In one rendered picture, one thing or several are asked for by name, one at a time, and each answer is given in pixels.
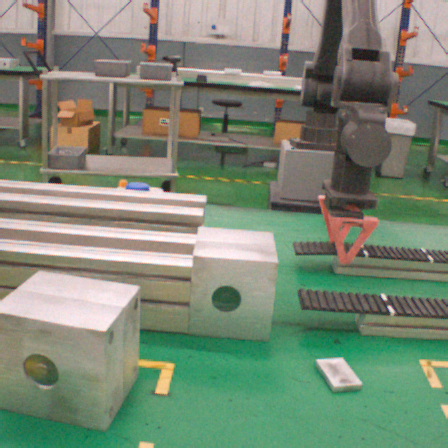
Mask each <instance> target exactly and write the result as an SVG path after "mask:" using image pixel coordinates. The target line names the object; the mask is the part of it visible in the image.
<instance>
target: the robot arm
mask: <svg viewBox="0 0 448 448"><path fill-rule="evenodd" d="M320 32H321V36H320V41H319V44H318V47H317V50H316V53H315V55H314V56H315V57H314V59H313V62H306V61H305V63H304V74H303V79H302V86H301V97H300V106H306V107H309V108H312V111H307V112H306V118H305V125H301V128H300V133H301V137H300V138H290V142H289V144H290V145H291V146H293V147H295V148H296V149H304V150H321V151H335V154H334V160H333V167H332V173H331V181H329V180H323V186H322V190H326V193H325V195H319V197H318V199H319V202H320V206H321V209H322V212H323V215H324V219H325V222H326V226H327V229H328V232H327V233H328V236H329V239H330V243H332V242H333V241H335V245H336V249H337V253H338V257H339V260H340V262H341V263H344V264H350V263H351V261H352V260H353V258H354V257H355V255H357V252H358V250H359V249H360V247H361V246H362V245H363V243H364V242H365V241H366V240H367V238H368V237H369V236H370V235H371V233H372V232H373V231H374V229H375V228H376V227H377V225H378V222H379V220H378V219H377V218H376V217H371V216H364V214H363V213H362V212H359V211H360V209H361V210H371V209H374V210H375V209H377V208H378V202H379V199H378V198H377V197H376V196H375V195H373V194H372V193H371V192H370V180H371V175H372V168H373V167H374V166H377V165H379V164H380V163H382V162H383V161H385V160H386V159H387V158H388V157H389V153H390V150H391V147H392V141H391V137H390V134H389V132H387V131H386V129H385V125H386V114H385V112H388V113H391V107H392V101H393V100H395V101H397V94H398V87H399V75H398V73H394V72H392V68H391V51H386V39H385V37H384V36H383V34H382V31H381V27H380V22H379V18H378V11H377V0H324V12H323V18H322V24H321V29H320ZM350 101H355V102H367V103H355V102H350ZM368 103H380V104H382V105H380V104H368ZM339 109H344V110H349V111H352V113H344V115H340V116H339V119H338V125H337V128H336V122H337V114H338V111H339ZM344 209H347V210H350V211H345V210H344ZM342 226H343V228H342V230H341V231H340V228H341V227H342ZM351 226H352V227H360V228H362V230H361V232H360V234H358V238H357V239H356V241H355V242H354V244H353V246H352V247H351V249H350V251H349V252H348V254H345V253H344V248H343V241H344V238H345V236H346V235H347V233H348V231H349V230H350V228H351Z"/></svg>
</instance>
